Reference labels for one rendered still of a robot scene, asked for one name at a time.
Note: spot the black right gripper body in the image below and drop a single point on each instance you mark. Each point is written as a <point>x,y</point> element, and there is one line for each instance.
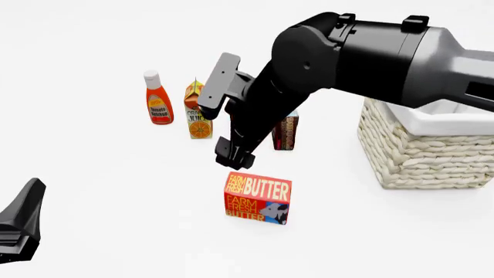
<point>233,157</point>

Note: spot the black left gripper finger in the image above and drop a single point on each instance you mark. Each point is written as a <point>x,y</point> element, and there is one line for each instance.
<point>27,208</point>

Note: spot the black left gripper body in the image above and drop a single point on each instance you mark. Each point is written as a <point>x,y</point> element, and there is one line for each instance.
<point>17,246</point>

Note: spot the black and grey right robot arm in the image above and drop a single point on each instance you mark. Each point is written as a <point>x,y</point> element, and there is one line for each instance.
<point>347,55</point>

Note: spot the red butter box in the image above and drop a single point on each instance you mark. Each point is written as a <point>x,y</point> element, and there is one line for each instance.
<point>256,199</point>

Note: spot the woven cream basket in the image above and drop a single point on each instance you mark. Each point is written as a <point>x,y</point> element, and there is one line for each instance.
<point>424,162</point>

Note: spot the white cloth basket liner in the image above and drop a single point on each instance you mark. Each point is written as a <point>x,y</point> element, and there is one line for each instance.
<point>444,121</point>

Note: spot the orange juice carton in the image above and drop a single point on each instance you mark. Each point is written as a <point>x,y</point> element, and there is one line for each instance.
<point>198,127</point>

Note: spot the dark brown chocolate carton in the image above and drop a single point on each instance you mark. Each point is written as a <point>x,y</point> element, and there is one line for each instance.
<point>286,133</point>

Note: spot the red ketchup bottle white cap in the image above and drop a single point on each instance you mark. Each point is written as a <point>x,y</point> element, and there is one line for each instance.
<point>159,107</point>

